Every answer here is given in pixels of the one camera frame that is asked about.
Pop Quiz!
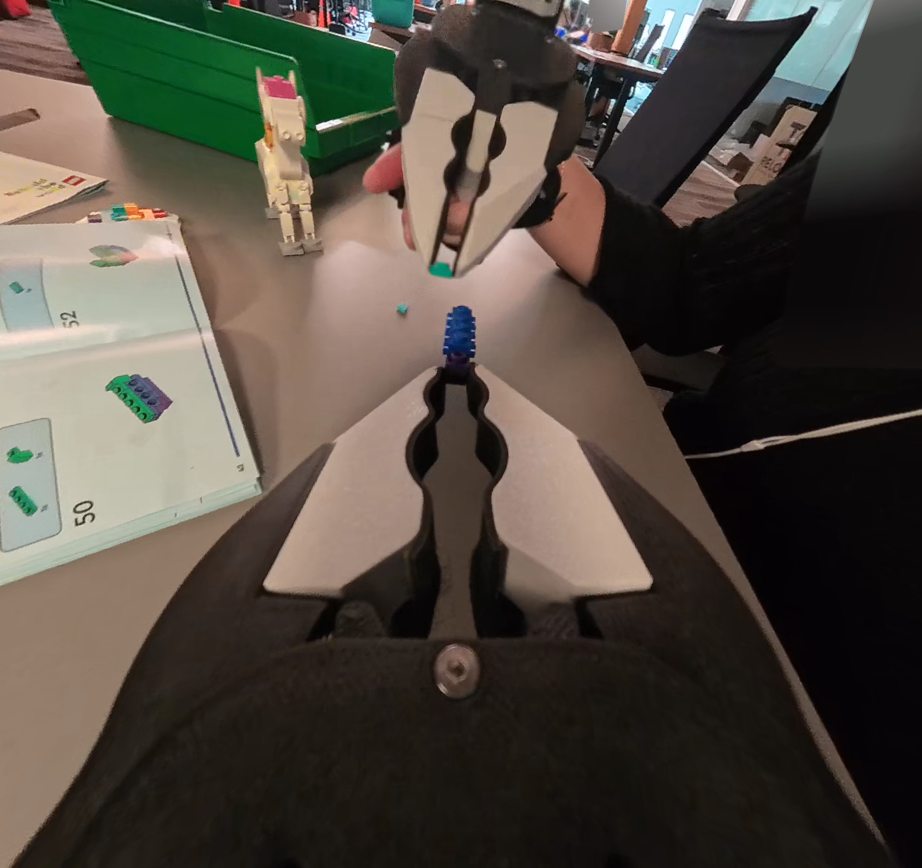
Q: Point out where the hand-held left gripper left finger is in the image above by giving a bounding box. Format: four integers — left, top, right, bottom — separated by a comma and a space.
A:
261, 366, 442, 624

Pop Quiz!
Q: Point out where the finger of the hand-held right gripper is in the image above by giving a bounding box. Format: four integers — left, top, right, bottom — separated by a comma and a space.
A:
398, 67, 480, 269
448, 99, 559, 277

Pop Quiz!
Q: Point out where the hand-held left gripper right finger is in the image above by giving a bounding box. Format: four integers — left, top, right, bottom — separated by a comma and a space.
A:
468, 364, 655, 627

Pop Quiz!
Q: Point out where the blue purple lego assembly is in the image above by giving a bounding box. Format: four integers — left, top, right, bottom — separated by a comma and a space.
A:
442, 304, 481, 384

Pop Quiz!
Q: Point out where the person's right forearm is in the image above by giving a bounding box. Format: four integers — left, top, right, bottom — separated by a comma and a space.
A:
587, 155, 822, 354

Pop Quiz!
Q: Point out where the white lego unicorn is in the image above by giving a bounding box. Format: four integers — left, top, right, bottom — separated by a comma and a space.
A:
254, 69, 325, 258

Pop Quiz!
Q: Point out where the rainbow coloured lego piece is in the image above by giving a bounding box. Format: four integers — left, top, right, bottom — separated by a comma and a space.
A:
78, 202, 180, 227

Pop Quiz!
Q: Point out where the person's right hand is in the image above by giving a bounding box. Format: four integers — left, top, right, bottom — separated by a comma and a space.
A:
362, 144, 607, 287

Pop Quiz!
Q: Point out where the dark office desk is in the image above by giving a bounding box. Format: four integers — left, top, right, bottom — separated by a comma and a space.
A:
572, 40, 667, 149

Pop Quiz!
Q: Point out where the black office chair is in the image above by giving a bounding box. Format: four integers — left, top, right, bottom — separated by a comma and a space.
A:
612, 6, 820, 208

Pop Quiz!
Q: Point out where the person's body in black clothing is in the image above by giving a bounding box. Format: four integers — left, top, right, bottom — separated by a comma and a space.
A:
648, 220, 922, 868

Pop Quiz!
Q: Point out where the open pale blue instruction booklet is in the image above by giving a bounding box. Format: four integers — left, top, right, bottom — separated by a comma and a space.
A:
0, 214, 264, 587

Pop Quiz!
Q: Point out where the green plastic bin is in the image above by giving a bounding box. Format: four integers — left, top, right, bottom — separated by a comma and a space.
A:
39, 0, 400, 179

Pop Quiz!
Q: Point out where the cardboard box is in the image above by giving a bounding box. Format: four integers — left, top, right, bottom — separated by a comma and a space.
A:
749, 99, 822, 186

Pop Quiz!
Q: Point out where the closed white instruction booklet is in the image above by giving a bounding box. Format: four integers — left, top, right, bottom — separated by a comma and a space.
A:
0, 151, 109, 226

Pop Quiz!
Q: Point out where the white drawstring cord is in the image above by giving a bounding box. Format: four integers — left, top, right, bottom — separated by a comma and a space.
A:
684, 407, 922, 460

